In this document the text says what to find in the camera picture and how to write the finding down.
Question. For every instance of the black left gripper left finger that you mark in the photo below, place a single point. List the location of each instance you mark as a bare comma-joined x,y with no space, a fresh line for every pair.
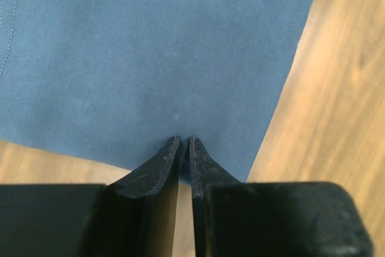
134,216

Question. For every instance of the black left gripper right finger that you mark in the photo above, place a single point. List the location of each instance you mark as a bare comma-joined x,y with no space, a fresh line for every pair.
232,218

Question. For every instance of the blue-grey t-shirt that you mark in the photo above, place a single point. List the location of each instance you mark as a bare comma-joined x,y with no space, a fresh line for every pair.
112,80

